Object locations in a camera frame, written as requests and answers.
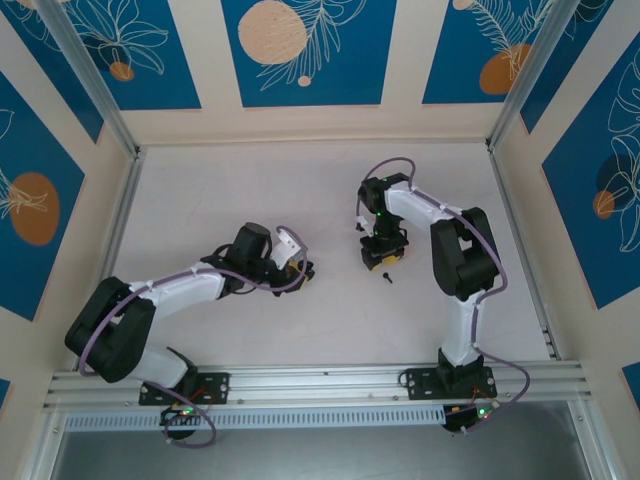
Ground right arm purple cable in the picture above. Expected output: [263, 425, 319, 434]
[354, 157, 531, 436]

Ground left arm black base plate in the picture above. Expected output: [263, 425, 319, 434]
[138, 371, 231, 406]

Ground grey sheet metal panel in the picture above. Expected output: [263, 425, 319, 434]
[49, 429, 594, 480]

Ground left wrist thin black cable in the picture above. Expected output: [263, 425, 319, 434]
[218, 279, 287, 299]

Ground aluminium corner post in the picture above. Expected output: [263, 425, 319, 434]
[486, 0, 575, 151]
[37, 0, 142, 159]

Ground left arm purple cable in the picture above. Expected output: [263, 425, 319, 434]
[78, 224, 309, 446]

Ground small circuit board with LED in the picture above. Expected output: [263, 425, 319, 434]
[443, 402, 501, 434]
[159, 405, 207, 426]

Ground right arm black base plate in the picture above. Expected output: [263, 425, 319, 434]
[399, 367, 499, 401]

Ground wide aluminium mounting rail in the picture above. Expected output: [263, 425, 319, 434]
[42, 360, 595, 412]

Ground white slotted cable duct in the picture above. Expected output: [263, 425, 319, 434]
[63, 405, 448, 433]

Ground aluminium table side rail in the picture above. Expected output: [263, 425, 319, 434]
[487, 142, 561, 361]
[73, 147, 147, 372]

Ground aluminium frame bar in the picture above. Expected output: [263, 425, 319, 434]
[19, 407, 69, 480]
[567, 399, 621, 480]

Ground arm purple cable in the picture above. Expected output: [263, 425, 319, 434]
[354, 157, 531, 436]
[78, 224, 309, 446]

